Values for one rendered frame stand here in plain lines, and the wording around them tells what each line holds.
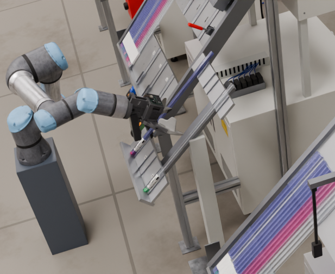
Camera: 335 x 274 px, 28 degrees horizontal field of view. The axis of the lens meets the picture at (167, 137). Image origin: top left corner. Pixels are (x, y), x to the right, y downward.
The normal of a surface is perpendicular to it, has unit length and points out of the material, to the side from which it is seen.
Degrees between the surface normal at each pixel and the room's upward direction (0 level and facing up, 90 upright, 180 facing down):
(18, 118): 8
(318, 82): 0
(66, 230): 90
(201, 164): 90
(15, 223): 0
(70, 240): 90
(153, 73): 47
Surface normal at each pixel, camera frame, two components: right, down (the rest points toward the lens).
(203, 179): 0.25, 0.58
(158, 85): -0.81, -0.30
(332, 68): -0.18, -0.76
